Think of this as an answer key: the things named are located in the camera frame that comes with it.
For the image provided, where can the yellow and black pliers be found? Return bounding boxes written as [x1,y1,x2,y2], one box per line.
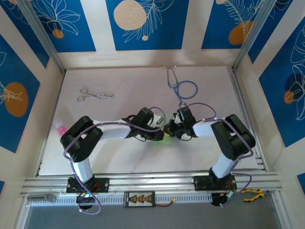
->
[242,188,265,203]

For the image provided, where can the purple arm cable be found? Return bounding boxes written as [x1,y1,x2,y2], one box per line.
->
[187,102,254,208]
[63,106,165,215]

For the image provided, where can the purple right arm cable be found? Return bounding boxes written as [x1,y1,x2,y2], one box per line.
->
[187,102,254,208]

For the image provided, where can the aluminium frame post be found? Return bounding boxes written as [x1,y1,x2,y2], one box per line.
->
[16,0,66,73]
[232,0,278,72]

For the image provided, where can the small pink plastic bottle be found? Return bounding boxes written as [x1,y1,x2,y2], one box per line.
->
[54,118,68,136]

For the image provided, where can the aluminium frame rail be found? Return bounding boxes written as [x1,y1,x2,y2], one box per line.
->
[20,172,283,198]

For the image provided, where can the metal surgical forceps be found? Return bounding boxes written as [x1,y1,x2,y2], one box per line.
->
[76,88,115,103]

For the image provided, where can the black circuit board with lights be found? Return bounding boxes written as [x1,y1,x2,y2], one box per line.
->
[76,192,96,204]
[211,192,229,206]

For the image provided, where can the aluminium table side rail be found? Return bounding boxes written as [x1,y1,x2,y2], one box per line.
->
[227,66,267,171]

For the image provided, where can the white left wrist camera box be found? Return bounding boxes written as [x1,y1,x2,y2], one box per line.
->
[152,114,167,127]

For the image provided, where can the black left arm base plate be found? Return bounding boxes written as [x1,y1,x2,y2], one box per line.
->
[66,177,110,193]

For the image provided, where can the red wire with yellow connector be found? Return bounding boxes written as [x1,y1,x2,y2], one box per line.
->
[154,198,178,207]

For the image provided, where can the white slotted cable duct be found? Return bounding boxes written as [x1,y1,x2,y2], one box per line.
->
[28,192,213,207]

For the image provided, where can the black power distribution board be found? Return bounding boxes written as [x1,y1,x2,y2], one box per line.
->
[123,190,156,208]

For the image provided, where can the blue stethoscope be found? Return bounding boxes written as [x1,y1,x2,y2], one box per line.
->
[163,66,199,109]

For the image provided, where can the silver metal latch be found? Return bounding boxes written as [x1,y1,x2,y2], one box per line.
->
[26,193,57,202]

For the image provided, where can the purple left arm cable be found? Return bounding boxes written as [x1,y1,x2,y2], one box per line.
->
[63,106,165,215]

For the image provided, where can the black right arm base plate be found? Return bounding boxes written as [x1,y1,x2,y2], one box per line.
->
[193,176,237,191]

